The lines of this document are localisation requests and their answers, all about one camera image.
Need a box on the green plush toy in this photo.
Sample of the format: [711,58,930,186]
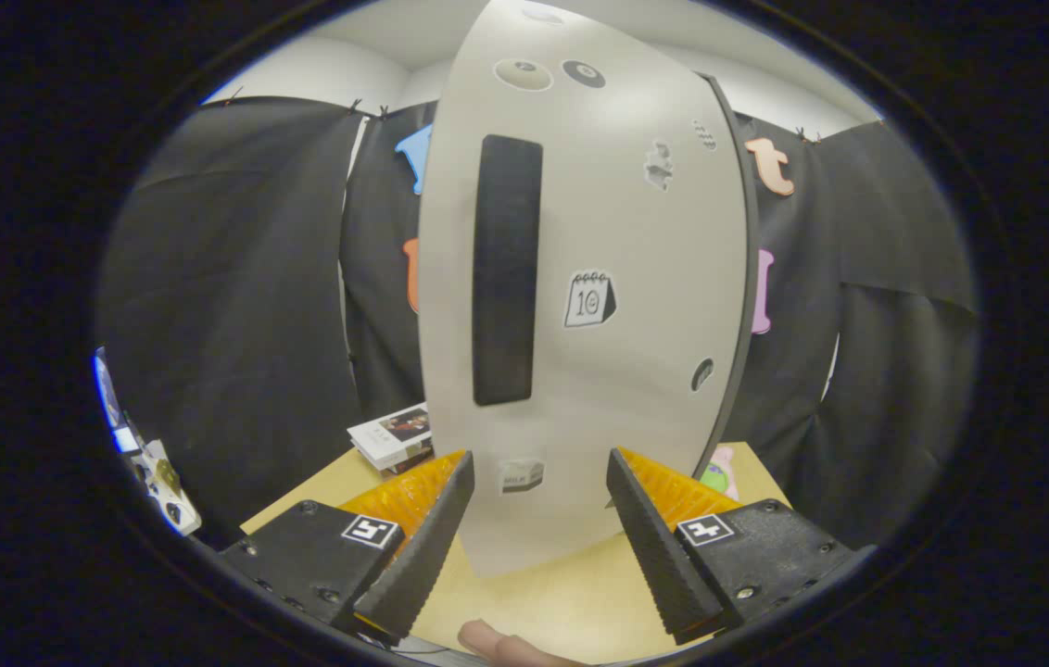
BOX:
[699,445,739,501]

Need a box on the blue white packet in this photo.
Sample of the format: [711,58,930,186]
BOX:
[94,347,141,455]

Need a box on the white shoe cabinet door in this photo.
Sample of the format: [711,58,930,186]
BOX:
[417,0,750,580]

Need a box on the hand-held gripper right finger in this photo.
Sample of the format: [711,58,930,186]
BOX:
[605,447,878,647]

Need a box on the black backdrop cloth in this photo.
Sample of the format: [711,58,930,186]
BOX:
[96,93,984,552]

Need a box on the grey shoe cabinet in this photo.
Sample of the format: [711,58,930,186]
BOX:
[691,72,760,483]

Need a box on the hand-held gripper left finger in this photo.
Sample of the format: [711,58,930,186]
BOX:
[219,449,476,647]

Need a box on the dark book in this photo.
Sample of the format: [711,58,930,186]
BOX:
[381,443,437,478]

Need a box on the white patterned packet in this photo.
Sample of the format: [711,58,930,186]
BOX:
[131,437,203,538]

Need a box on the white book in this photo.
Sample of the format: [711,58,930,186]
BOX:
[347,403,433,472]

